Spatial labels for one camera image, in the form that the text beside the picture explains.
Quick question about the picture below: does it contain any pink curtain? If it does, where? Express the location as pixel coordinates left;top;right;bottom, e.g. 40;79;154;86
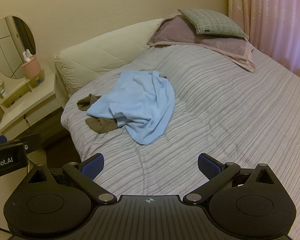
226;0;300;84

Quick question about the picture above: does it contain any light blue sweatshirt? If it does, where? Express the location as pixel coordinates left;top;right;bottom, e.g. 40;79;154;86
86;70;176;146

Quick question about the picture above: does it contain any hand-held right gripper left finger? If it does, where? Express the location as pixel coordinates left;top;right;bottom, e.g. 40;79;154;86
26;153;117;204

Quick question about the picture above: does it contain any cream dressing table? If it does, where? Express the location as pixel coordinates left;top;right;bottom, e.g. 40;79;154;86
0;62;65;153

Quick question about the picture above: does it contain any oval mirror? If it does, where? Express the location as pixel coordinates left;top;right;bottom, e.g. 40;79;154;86
0;15;37;80

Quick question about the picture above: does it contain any olive brown garment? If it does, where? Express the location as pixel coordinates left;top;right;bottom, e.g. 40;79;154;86
77;94;119;133

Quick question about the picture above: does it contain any purple pillow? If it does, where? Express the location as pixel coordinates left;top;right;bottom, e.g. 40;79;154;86
147;11;257;73

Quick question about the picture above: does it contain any white tissue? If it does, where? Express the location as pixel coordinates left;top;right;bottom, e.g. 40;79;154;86
22;49;35;62

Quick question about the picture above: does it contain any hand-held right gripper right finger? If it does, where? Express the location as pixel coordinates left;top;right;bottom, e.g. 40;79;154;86
182;152;275;204

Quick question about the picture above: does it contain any bed with striped cover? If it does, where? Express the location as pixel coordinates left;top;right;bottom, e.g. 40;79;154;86
61;42;300;230

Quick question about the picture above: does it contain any pink tissue holder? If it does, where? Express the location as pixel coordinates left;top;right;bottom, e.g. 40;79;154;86
22;55;43;80

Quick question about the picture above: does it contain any green plaid pillow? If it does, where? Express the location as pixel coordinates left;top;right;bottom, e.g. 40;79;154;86
178;8;250;40

